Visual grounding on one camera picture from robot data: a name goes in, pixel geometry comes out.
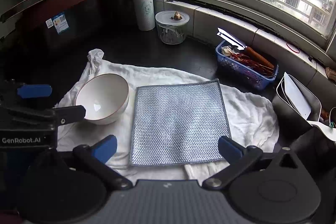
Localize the silver mesh dishcloth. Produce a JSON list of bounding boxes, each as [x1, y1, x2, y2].
[[129, 79, 231, 167]]

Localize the dried red chillies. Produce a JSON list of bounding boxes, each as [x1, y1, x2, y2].
[[230, 53, 275, 78]]

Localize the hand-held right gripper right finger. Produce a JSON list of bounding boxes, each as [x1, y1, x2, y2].
[[202, 135, 313, 191]]

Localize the white crumpled cloth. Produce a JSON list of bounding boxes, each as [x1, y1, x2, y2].
[[56, 49, 279, 186]]

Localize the white paper towel roll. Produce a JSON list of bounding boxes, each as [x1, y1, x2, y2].
[[131, 0, 156, 31]]

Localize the dark red appliance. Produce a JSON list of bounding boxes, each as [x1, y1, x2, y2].
[[0, 0, 105, 56]]

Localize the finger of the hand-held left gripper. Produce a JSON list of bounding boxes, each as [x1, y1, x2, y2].
[[53, 105, 87, 125], [0, 79, 53, 108]]

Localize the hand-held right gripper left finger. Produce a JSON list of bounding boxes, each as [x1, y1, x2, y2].
[[70, 135, 133, 191]]

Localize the white flat board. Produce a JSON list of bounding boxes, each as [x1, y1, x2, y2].
[[282, 72, 312, 120]]

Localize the white plastic sheet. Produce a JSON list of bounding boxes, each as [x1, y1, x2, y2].
[[307, 119, 336, 142]]

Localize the blue label sticker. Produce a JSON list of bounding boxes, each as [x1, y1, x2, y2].
[[52, 12, 69, 34]]

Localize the glass jar with clear lid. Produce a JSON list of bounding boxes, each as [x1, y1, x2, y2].
[[155, 10, 190, 45]]

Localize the blue plastic basket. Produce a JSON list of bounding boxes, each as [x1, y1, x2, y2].
[[215, 40, 279, 90]]

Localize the red rubber band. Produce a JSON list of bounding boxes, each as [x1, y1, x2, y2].
[[286, 42, 300, 54]]

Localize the white ceramic bowl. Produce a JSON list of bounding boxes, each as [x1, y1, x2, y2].
[[75, 73, 130, 125]]

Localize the garlic bulb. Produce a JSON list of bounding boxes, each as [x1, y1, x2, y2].
[[221, 46, 238, 56]]

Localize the grey metal container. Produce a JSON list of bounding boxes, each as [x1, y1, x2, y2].
[[272, 74, 322, 135]]

